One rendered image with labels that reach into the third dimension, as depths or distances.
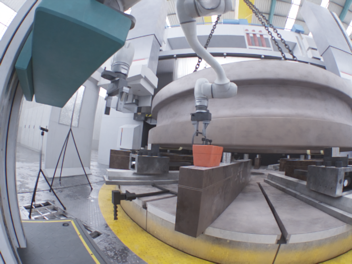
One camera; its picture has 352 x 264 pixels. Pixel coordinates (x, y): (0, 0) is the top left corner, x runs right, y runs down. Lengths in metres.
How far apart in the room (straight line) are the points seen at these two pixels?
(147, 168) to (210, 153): 1.16
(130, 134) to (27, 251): 4.55
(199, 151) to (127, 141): 4.19
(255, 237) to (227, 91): 0.91
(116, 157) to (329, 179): 3.12
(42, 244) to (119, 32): 0.76
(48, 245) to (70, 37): 0.72
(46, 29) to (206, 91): 0.92
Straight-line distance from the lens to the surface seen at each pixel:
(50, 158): 3.38
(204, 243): 1.13
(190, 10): 0.92
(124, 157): 3.03
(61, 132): 3.47
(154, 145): 2.03
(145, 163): 1.87
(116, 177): 1.88
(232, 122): 1.49
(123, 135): 5.06
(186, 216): 0.84
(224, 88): 0.99
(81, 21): 0.24
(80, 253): 0.71
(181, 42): 8.52
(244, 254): 1.11
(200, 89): 1.02
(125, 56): 0.80
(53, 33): 0.28
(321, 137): 1.71
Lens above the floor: 0.77
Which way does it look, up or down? 7 degrees up
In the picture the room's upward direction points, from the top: 4 degrees clockwise
